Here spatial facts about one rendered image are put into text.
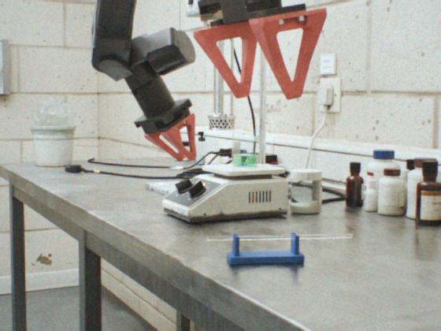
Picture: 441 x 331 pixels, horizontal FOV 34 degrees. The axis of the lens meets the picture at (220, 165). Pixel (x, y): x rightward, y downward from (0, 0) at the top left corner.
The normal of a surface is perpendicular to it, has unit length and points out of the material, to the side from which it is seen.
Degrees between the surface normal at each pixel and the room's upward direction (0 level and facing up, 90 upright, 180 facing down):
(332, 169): 90
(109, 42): 145
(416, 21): 90
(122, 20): 141
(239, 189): 90
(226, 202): 90
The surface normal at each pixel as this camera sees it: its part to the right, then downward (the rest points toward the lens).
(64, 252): 0.44, 0.09
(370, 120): -0.90, 0.04
